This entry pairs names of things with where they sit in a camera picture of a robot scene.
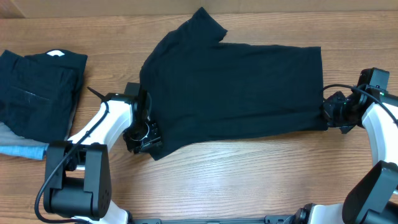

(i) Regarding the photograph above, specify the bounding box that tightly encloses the folded black garment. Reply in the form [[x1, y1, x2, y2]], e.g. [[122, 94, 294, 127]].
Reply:
[[1, 50, 88, 143]]

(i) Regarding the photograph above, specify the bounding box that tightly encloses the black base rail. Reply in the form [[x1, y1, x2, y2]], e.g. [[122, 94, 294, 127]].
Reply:
[[128, 215, 307, 224]]

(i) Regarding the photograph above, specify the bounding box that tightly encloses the folded grey garment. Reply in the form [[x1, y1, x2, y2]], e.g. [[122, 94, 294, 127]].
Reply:
[[0, 99, 78, 147]]

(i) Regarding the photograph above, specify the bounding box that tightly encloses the folded blue garment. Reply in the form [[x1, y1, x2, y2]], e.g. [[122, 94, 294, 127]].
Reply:
[[1, 144, 49, 160]]

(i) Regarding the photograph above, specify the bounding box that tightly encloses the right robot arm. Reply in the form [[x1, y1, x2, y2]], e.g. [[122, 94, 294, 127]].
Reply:
[[285, 68, 397, 223]]

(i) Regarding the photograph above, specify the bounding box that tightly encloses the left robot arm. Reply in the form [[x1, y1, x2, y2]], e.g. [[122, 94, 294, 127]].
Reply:
[[35, 83, 163, 223]]

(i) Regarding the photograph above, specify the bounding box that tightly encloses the black t-shirt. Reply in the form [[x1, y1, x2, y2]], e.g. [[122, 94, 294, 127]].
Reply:
[[140, 8, 328, 160]]

